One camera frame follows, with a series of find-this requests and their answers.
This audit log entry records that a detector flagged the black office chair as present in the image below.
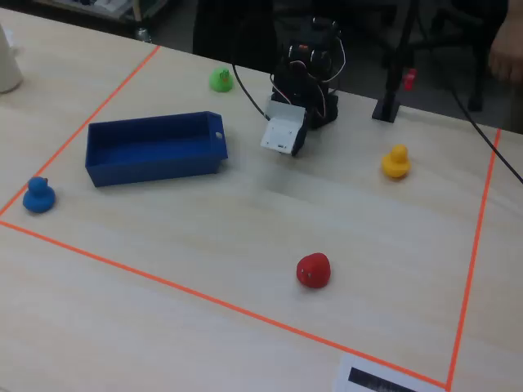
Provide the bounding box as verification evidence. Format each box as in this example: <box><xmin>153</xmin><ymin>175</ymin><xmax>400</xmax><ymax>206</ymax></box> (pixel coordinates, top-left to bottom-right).
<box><xmin>420</xmin><ymin>0</ymin><xmax>510</xmax><ymax>112</ymax></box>

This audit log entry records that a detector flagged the orange tape strip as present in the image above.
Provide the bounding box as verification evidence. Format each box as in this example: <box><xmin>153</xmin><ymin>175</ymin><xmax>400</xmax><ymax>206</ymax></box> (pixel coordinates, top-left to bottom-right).
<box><xmin>445</xmin><ymin>128</ymin><xmax>503</xmax><ymax>391</ymax></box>
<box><xmin>0</xmin><ymin>220</ymin><xmax>449</xmax><ymax>389</ymax></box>
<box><xmin>0</xmin><ymin>45</ymin><xmax>162</xmax><ymax>216</ymax></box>

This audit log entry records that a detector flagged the white servo wire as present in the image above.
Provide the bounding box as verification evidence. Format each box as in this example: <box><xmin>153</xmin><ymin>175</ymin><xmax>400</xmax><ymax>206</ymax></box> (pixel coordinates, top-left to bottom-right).
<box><xmin>324</xmin><ymin>28</ymin><xmax>347</xmax><ymax>93</ymax></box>

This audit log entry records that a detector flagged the white cup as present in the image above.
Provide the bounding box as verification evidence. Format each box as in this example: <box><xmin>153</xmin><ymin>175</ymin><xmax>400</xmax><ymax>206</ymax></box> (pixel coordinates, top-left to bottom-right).
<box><xmin>0</xmin><ymin>24</ymin><xmax>25</xmax><ymax>94</ymax></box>

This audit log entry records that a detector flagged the black camera stand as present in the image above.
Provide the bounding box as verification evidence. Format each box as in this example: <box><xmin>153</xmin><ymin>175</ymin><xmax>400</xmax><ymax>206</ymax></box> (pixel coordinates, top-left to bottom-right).
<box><xmin>371</xmin><ymin>0</ymin><xmax>422</xmax><ymax>123</ymax></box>

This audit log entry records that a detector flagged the blue rubber duck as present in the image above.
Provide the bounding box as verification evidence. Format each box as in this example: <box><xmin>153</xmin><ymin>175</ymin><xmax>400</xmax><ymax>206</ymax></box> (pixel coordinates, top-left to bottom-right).
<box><xmin>22</xmin><ymin>176</ymin><xmax>56</xmax><ymax>214</ymax></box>

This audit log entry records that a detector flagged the yellow rubber duck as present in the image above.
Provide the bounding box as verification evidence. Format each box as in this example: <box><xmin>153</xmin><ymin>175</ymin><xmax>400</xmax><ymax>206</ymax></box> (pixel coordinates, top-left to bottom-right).
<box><xmin>381</xmin><ymin>144</ymin><xmax>411</xmax><ymax>180</ymax></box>

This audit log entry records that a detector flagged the black camera cable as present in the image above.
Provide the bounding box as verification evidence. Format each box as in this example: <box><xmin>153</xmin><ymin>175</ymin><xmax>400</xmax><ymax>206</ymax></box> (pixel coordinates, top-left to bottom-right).
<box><xmin>230</xmin><ymin>60</ymin><xmax>271</xmax><ymax>122</ymax></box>

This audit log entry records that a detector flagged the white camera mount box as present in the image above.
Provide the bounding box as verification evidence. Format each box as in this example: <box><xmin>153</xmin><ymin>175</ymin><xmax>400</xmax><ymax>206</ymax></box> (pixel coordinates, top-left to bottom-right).
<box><xmin>260</xmin><ymin>100</ymin><xmax>308</xmax><ymax>156</ymax></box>

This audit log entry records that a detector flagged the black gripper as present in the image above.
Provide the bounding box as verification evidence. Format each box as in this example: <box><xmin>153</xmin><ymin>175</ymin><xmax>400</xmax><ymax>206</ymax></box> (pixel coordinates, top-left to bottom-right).
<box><xmin>290</xmin><ymin>116</ymin><xmax>311</xmax><ymax>158</ymax></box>

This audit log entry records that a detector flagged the blue plastic box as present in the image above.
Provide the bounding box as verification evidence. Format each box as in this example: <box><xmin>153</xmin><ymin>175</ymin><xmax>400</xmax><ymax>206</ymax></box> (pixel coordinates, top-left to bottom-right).
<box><xmin>84</xmin><ymin>110</ymin><xmax>229</xmax><ymax>188</ymax></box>

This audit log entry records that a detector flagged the person's bare hand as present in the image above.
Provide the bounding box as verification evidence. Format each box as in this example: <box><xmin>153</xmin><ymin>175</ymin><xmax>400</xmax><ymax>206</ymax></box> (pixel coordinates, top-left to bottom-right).
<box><xmin>489</xmin><ymin>7</ymin><xmax>523</xmax><ymax>82</ymax></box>

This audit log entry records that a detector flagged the green rubber duck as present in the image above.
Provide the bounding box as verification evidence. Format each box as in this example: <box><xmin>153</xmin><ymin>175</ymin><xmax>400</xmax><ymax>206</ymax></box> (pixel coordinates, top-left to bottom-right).
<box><xmin>208</xmin><ymin>66</ymin><xmax>235</xmax><ymax>94</ymax></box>

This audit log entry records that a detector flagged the white card with black print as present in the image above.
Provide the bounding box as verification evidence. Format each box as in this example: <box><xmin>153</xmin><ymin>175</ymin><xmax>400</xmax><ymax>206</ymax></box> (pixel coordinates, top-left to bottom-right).
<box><xmin>333</xmin><ymin>354</ymin><xmax>446</xmax><ymax>392</ymax></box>

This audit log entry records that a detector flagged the red rubber duck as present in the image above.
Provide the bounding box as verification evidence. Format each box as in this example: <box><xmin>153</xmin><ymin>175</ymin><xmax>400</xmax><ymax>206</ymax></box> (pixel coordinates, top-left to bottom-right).
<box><xmin>296</xmin><ymin>252</ymin><xmax>332</xmax><ymax>290</ymax></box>

